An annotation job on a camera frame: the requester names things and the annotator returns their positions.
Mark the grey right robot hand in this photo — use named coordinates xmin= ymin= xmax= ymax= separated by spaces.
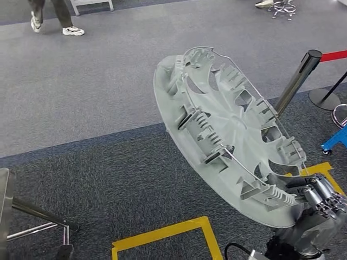
xmin=267 ymin=173 xmax=347 ymax=260

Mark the grey plastic wheel hubcap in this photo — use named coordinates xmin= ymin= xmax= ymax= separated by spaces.
xmin=153 ymin=45 xmax=308 ymax=229

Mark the red barrier belt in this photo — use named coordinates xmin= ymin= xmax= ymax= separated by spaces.
xmin=320 ymin=50 xmax=347 ymax=63

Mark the chrome chair base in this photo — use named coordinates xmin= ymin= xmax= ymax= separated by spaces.
xmin=268 ymin=0 xmax=298 ymax=21

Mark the white desk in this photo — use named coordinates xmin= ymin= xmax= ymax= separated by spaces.
xmin=70 ymin=0 xmax=115 ymax=17

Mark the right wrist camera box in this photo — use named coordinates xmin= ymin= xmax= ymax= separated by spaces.
xmin=248 ymin=249 xmax=271 ymax=260

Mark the black stanchion post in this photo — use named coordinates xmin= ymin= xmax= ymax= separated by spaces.
xmin=309 ymin=70 xmax=347 ymax=111

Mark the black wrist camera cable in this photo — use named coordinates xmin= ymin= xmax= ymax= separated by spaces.
xmin=225 ymin=243 xmax=254 ymax=260

